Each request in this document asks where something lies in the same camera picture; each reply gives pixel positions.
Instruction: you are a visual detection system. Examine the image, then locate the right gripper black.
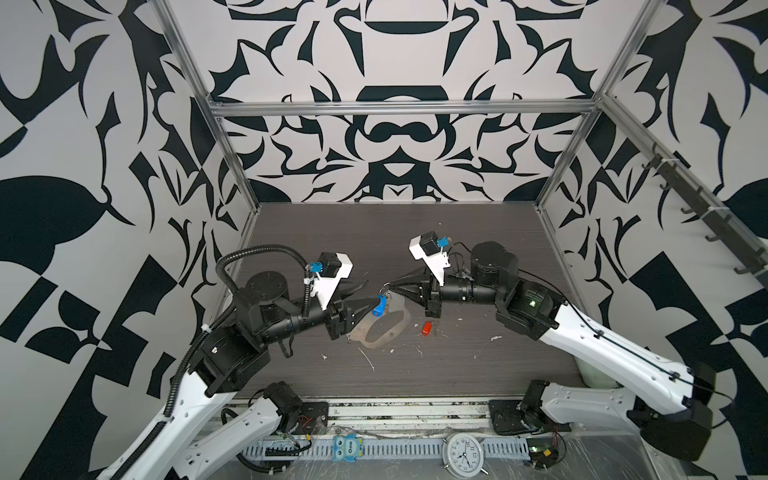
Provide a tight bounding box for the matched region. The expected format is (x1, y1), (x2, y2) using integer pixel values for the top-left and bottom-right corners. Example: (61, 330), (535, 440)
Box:
(393, 264), (510, 319)

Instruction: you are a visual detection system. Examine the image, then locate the blue capped key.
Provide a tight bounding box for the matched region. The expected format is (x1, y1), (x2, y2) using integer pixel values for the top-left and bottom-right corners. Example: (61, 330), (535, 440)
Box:
(372, 294), (388, 318)

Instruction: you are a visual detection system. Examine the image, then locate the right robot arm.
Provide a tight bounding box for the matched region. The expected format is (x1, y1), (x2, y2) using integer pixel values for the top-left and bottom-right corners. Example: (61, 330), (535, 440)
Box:
(388, 237), (717, 462)

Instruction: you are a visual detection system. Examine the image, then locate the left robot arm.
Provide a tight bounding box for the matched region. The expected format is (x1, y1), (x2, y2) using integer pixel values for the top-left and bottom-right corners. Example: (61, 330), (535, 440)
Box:
(84, 271), (386, 479)

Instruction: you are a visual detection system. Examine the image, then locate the white alarm clock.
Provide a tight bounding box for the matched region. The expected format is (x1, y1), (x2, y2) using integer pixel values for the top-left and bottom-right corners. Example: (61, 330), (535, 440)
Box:
(442, 432), (485, 479)

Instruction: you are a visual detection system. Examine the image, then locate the pale green case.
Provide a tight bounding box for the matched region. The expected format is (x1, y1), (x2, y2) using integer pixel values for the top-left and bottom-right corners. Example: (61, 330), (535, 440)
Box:
(575, 358), (618, 389)

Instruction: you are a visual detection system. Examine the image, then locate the small circuit board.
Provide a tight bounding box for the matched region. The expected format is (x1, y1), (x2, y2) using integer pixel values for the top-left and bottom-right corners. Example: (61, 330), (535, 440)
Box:
(526, 435), (567, 471)

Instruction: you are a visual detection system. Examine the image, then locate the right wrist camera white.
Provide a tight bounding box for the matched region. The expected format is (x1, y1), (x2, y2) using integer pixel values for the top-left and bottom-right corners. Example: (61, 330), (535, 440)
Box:
(409, 231), (451, 286)

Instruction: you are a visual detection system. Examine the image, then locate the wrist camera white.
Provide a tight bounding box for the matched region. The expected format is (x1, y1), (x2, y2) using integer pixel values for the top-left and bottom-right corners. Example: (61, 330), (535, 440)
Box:
(409, 231), (451, 286)
(305, 251), (353, 310)

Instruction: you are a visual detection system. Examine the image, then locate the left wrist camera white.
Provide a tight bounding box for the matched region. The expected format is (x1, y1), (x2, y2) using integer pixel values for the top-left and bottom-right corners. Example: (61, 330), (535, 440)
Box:
(305, 251), (353, 310)

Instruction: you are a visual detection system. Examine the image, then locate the black corrugated cable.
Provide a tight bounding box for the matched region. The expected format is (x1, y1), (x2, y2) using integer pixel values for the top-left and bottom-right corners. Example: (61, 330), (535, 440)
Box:
(214, 243), (313, 295)

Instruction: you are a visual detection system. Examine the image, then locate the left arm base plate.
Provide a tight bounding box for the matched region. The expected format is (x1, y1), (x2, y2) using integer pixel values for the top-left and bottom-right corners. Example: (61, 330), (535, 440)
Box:
(290, 401), (329, 436)

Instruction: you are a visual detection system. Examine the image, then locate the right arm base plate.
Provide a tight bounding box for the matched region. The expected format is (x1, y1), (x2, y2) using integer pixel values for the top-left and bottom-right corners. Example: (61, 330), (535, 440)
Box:
(488, 399), (540, 436)

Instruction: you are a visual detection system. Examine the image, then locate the white slotted cable duct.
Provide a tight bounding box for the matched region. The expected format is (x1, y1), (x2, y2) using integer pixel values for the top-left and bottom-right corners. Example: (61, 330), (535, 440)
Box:
(242, 438), (530, 462)

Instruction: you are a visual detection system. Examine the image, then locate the black wall hook rail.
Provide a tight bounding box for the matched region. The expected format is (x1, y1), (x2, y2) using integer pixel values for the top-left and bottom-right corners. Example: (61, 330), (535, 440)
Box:
(643, 142), (768, 290)

